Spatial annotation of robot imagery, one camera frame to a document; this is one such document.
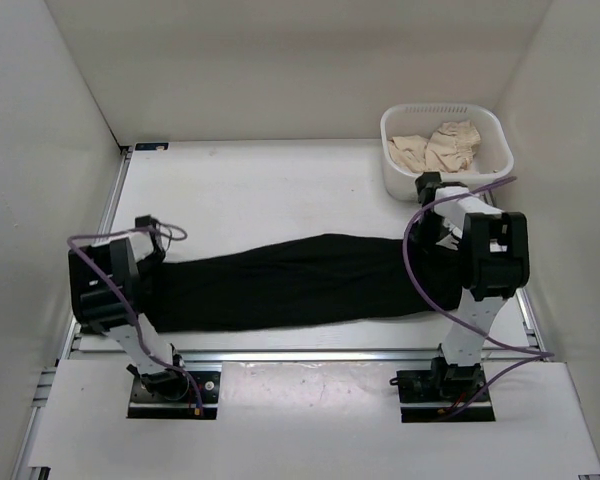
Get black trousers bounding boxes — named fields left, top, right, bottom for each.
left=145, top=234, right=460, bottom=333

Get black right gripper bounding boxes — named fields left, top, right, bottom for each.
left=405, top=212, right=453, bottom=257

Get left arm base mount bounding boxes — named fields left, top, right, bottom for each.
left=127, top=364, right=221, bottom=420

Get beige crumpled garment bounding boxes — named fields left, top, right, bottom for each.
left=388, top=120, right=482, bottom=174

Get dark label sticker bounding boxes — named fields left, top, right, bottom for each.
left=134, top=142, right=169, bottom=151

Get aluminium front rail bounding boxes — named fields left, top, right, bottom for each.
left=183, top=349, right=437, bottom=363

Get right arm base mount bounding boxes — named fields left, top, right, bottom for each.
left=389, top=354, right=496, bottom=424

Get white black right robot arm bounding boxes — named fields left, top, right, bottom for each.
left=403, top=172, right=530, bottom=400

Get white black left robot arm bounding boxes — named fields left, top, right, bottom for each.
left=67, top=215, right=190, bottom=401

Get white plastic basket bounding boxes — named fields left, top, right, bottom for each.
left=380, top=103, right=514, bottom=200

